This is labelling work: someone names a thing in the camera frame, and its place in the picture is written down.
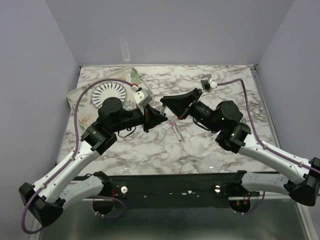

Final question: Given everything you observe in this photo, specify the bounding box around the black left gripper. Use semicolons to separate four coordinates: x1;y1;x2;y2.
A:
111;101;168;133

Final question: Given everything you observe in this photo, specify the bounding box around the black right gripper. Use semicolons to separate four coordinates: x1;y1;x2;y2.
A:
159;89;219;135

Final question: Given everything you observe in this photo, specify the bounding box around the white pen with dark tip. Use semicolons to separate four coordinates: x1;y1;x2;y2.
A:
160;105;166;116

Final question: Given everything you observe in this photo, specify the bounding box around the white marker with pink tip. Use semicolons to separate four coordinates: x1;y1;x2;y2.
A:
171;121;184;143

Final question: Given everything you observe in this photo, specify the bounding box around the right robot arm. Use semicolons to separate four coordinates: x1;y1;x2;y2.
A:
160;88;320;207

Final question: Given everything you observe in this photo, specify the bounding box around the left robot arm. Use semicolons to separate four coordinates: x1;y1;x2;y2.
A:
18;97;167;227

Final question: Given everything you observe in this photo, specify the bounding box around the white blue striped plate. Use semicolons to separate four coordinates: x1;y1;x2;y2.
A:
91;81;127;108

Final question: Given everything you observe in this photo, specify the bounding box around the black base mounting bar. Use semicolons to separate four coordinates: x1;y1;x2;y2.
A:
98;171;248;209

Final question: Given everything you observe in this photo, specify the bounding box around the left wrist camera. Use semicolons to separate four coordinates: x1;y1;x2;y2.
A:
132;88;154;107

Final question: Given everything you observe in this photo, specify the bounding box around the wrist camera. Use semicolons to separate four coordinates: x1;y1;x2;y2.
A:
132;88;154;107
200;73;218;92

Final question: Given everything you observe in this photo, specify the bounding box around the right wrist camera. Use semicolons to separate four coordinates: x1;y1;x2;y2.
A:
200;73;218;92

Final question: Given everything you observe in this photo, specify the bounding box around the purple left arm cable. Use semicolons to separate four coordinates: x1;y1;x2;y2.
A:
21;78;137;234

